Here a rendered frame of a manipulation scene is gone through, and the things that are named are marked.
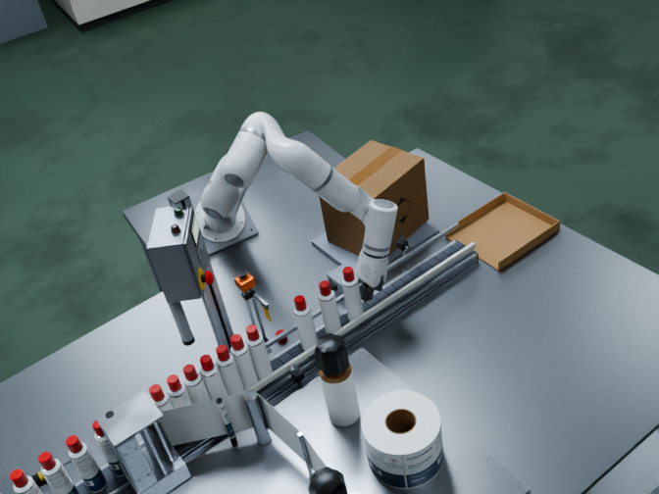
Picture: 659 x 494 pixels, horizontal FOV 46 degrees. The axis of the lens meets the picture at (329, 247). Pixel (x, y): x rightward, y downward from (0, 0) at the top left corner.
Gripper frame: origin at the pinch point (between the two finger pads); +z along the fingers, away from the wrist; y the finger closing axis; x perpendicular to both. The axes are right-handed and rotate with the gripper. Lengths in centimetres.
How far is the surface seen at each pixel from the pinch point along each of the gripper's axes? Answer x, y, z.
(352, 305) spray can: -7.5, 1.9, 1.0
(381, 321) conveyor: 3.2, 5.1, 7.8
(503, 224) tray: 64, -3, -11
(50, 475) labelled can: -102, 2, 27
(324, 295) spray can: -18.6, 0.8, -4.8
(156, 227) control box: -69, -10, -32
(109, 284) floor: -3, -193, 101
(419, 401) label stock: -22, 48, 0
